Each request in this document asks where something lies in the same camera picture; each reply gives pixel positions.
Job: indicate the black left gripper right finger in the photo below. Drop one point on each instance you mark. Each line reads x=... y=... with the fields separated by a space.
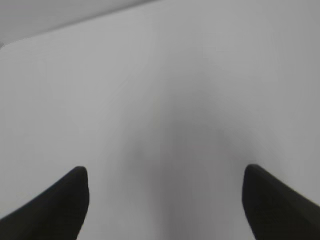
x=275 y=211

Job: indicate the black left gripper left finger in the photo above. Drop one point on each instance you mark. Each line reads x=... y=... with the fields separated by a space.
x=58 y=213

